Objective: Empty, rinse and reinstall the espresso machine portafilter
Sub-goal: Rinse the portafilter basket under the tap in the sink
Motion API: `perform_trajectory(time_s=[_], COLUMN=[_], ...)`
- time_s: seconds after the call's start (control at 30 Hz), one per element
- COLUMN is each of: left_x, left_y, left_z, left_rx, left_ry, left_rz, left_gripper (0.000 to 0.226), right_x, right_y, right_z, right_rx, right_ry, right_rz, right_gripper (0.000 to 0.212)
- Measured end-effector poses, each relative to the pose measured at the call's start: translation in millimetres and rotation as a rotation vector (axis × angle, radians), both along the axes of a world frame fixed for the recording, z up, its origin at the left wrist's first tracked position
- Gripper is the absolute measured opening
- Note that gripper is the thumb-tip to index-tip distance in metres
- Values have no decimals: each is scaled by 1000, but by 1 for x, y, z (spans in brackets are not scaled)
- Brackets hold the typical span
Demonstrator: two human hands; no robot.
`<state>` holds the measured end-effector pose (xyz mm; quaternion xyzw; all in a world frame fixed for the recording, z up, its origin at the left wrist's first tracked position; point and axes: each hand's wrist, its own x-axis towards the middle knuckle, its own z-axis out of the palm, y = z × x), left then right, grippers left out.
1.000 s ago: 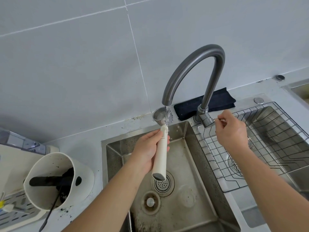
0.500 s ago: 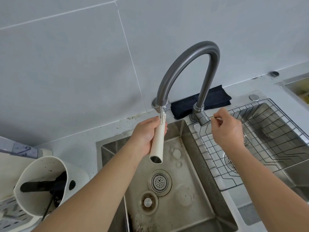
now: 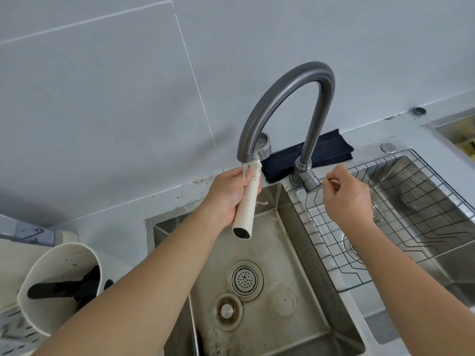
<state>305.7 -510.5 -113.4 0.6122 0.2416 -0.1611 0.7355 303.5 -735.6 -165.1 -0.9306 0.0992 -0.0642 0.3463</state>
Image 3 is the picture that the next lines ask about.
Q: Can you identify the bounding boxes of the person's left hand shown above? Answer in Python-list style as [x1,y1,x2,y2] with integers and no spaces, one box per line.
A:
[198,166,262,234]

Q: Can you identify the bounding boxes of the person's right hand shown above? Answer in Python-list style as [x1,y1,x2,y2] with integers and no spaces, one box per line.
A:
[322,165,376,228]

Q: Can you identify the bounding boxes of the cream handled portafilter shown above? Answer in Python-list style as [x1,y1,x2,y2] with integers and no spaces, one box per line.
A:
[232,132,272,241]

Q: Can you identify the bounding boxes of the grey curved faucet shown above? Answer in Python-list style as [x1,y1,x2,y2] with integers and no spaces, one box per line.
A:
[237,61,336,193]

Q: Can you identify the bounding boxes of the cream espresso machine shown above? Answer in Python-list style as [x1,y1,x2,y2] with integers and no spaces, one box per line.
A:
[0,213,80,356]

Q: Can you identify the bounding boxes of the person's right forearm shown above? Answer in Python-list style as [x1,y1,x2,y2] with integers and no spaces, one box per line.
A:
[345,215,475,356]

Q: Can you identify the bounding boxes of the person's left forearm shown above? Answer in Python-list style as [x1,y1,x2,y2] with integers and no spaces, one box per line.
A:
[33,211,238,356]

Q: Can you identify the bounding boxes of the white knock box bucket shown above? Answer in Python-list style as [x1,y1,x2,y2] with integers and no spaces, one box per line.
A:
[16,242,134,337]

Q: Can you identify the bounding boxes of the round steel drain strainer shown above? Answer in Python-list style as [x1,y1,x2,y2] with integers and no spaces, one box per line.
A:
[343,233,366,260]
[226,260,265,303]

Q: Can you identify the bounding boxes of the dark folded cloth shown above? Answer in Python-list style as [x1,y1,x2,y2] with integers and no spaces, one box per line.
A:
[261,129,355,184]

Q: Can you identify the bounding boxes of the stainless steel double sink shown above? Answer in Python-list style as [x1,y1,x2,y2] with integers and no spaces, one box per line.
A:
[144,136,475,356]

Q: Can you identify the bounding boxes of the round cream sink plug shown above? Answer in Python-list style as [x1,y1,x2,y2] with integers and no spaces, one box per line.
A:
[212,292,244,332]

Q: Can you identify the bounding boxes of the small steel sink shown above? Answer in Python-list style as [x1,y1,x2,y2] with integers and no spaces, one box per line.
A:
[422,107,475,162]

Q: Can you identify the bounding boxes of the steel wire dish rack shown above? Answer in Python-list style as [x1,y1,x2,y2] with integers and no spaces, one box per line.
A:
[296,148,475,293]

